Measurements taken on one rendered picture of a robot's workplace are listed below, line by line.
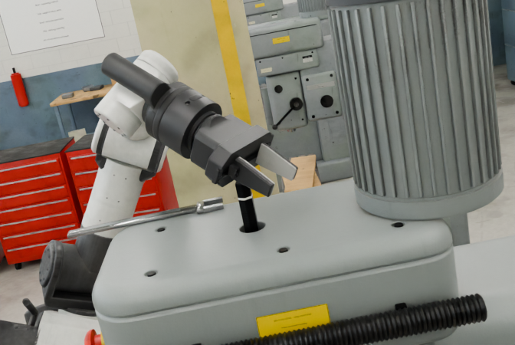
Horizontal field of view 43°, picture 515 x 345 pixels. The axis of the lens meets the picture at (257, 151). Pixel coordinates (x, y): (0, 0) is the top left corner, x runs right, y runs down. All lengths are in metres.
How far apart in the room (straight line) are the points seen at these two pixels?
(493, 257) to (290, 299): 0.35
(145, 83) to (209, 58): 1.71
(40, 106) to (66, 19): 1.37
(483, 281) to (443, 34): 0.36
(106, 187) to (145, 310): 0.44
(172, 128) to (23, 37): 9.44
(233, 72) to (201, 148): 1.75
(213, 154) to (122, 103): 0.17
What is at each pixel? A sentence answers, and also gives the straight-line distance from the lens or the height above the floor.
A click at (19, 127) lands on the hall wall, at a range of 10.56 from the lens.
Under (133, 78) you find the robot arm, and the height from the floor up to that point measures 2.12.
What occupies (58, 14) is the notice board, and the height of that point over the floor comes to 1.99.
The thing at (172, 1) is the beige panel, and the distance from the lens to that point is 2.59.
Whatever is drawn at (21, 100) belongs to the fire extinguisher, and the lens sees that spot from 10.31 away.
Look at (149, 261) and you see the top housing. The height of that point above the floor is 1.89.
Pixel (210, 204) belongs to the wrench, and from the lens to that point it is 1.04.
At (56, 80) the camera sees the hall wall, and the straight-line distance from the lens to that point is 10.27.
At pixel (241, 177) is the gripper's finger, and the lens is 0.86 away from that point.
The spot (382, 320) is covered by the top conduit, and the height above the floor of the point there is 1.80.
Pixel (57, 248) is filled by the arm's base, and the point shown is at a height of 1.80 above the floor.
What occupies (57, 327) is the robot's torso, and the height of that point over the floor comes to 1.68.
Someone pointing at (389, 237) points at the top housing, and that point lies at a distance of 0.83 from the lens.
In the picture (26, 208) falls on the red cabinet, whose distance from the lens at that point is 6.04.
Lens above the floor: 2.24
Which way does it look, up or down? 16 degrees down
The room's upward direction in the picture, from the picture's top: 11 degrees counter-clockwise
